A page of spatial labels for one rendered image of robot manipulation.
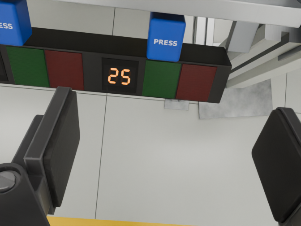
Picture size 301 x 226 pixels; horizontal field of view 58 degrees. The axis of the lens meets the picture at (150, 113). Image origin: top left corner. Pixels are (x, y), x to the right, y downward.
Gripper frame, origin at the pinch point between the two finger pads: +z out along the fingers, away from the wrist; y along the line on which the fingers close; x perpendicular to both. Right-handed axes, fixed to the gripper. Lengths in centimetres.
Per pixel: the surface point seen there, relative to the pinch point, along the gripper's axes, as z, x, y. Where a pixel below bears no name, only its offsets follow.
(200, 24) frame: 49, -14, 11
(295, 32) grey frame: 16.7, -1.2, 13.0
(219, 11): 8.0, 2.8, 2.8
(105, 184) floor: 43, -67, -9
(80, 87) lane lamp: 11.1, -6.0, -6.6
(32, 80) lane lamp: 11.1, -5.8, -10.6
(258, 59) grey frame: 21.0, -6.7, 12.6
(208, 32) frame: 48, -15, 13
